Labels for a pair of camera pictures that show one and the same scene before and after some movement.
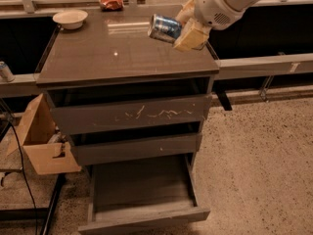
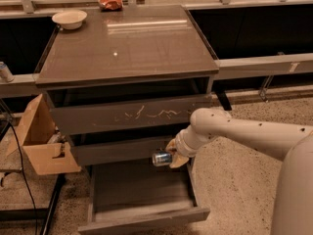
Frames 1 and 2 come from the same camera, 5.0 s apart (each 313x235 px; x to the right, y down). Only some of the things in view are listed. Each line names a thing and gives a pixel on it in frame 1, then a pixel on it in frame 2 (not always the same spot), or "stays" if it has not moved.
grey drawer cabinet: [136, 107] stays
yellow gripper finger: [188, 10] -> [171, 146]
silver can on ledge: [5, 72] stays
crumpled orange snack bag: [111, 2] stays
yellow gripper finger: [193, 36] -> [178, 161]
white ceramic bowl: [70, 19] stays
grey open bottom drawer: [141, 193] stays
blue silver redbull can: [164, 28] -> [161, 159]
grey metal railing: [222, 69] stays
